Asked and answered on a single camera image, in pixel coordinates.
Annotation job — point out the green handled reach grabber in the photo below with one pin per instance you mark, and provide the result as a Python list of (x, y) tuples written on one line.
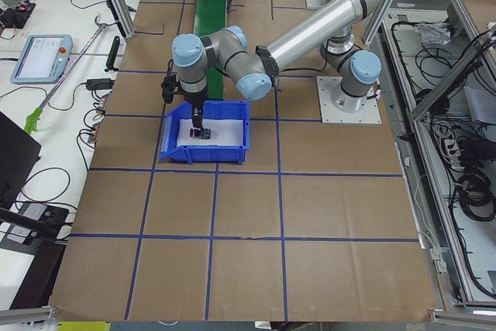
[(31, 120)]

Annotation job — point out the white foam pad left bin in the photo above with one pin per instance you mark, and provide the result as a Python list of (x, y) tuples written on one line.
[(226, 132)]

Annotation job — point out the teach pendant tablet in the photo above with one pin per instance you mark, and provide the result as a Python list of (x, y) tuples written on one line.
[(43, 59)]

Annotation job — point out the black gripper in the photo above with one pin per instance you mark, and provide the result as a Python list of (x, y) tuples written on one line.
[(194, 101)]

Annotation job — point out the black monitor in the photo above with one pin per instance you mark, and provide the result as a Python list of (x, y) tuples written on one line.
[(19, 153)]

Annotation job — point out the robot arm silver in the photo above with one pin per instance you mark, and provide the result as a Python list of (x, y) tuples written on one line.
[(328, 29)]

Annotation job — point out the blue bin left side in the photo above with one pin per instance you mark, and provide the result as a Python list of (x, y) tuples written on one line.
[(238, 110)]

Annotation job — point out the red mushroom push button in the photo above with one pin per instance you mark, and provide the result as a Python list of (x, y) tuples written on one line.
[(200, 134)]

